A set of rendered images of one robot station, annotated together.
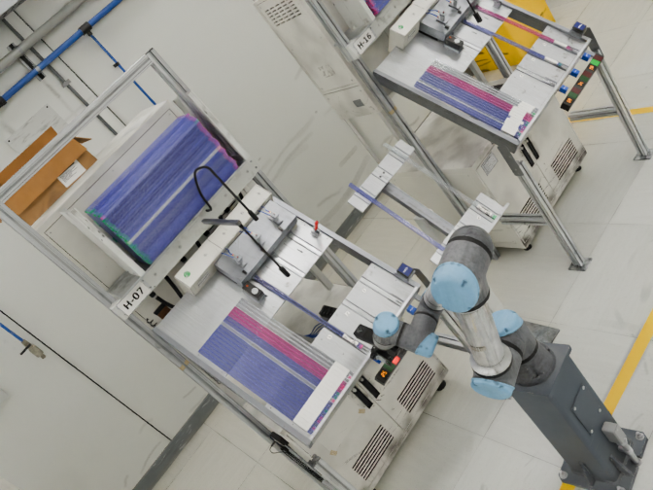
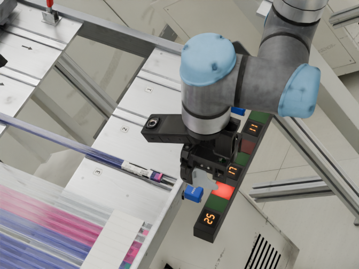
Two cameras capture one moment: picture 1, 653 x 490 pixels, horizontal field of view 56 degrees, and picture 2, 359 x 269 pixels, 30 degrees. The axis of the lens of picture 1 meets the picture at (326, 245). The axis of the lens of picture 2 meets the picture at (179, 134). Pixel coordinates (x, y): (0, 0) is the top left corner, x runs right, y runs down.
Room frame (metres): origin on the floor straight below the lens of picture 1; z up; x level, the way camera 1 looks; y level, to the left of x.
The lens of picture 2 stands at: (0.70, 0.30, 1.31)
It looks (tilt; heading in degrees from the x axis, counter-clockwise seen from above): 25 degrees down; 348
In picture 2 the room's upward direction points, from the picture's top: 44 degrees counter-clockwise
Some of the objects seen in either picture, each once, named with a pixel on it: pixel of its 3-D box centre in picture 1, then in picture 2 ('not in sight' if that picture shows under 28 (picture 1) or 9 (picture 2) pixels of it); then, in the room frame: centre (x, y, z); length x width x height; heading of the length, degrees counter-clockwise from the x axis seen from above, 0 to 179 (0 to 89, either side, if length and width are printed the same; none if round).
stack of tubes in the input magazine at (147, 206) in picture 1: (164, 188); not in sight; (2.27, 0.30, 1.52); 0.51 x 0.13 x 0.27; 113
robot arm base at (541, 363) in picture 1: (525, 356); not in sight; (1.42, -0.23, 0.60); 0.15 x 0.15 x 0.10
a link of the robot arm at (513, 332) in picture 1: (506, 334); not in sight; (1.41, -0.22, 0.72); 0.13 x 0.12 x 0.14; 128
